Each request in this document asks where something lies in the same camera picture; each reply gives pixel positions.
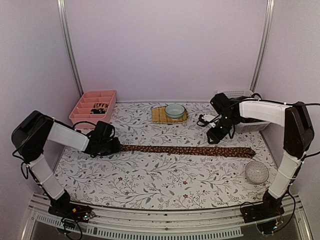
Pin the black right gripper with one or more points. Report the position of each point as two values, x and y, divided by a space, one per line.
216 136

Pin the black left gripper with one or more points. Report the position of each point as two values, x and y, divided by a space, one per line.
117 147

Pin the brown floral tie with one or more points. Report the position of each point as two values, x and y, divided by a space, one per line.
227 152

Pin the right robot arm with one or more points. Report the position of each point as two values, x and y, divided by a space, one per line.
298 136

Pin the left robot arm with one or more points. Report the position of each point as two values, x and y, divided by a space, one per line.
32 135

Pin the white plastic basket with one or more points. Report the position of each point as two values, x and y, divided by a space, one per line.
247 124

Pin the rolled black patterned tie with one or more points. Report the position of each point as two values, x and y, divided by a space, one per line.
99 108

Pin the pink divided organizer tray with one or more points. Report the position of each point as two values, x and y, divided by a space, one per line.
80 114

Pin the light green ceramic bowl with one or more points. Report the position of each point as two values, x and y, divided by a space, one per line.
174 111

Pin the patterned glass bowl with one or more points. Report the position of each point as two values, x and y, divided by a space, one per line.
256 172

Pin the bamboo mat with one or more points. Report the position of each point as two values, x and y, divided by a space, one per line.
159 116

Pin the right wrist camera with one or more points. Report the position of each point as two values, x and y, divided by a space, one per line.
207 120

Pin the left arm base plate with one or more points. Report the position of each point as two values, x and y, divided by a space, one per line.
75 212

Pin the aluminium front rail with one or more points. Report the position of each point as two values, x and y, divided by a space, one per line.
110 223

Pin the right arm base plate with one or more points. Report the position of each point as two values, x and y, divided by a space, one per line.
261 211

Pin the aluminium right corner post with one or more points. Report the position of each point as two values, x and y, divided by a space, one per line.
263 43

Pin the aluminium corner post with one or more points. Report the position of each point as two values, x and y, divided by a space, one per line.
61 7
263 43

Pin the aluminium left corner post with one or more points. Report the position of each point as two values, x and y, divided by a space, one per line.
61 7

